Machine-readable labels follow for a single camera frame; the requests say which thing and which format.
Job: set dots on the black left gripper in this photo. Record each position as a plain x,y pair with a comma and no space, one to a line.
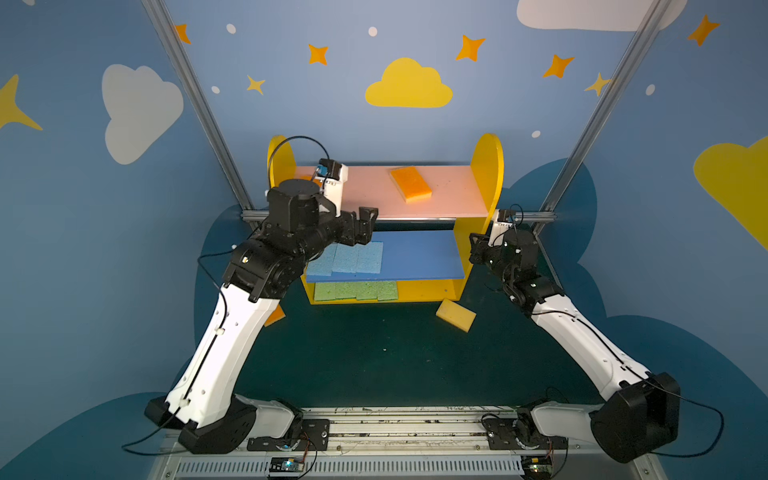
358,227

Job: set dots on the blue sponge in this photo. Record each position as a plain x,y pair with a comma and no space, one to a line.
323,265
369,258
345,259

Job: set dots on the green sponge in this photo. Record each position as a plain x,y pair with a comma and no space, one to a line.
324,292
345,290
387,291
367,291

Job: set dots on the orange sponge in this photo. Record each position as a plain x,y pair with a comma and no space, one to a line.
277,315
411,184
456,315

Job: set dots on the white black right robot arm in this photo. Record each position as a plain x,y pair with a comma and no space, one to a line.
640,410

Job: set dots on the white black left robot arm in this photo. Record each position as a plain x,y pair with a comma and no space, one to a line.
210,418

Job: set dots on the yellow wooden shelf unit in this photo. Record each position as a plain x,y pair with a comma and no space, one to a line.
426,245

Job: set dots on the left green circuit board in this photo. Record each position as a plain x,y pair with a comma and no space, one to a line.
286,466

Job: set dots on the green circuit board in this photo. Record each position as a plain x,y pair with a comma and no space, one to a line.
286,466
536,468

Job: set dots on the right green circuit board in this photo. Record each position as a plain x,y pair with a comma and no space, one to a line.
536,468

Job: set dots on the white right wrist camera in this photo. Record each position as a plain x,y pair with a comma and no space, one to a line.
502,221

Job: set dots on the aluminium frame crossbar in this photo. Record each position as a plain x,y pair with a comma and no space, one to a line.
532,217

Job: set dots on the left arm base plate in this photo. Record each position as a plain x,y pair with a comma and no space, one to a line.
312,434

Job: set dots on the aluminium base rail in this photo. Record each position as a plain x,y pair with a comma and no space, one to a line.
403,443

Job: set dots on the aluminium frame post left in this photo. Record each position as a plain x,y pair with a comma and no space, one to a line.
162,22

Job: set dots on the aluminium frame post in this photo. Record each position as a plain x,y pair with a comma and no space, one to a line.
641,42
162,22

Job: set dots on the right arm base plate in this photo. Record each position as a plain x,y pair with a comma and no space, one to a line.
518,434

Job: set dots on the aluminium frame post right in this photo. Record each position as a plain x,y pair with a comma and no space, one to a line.
641,42

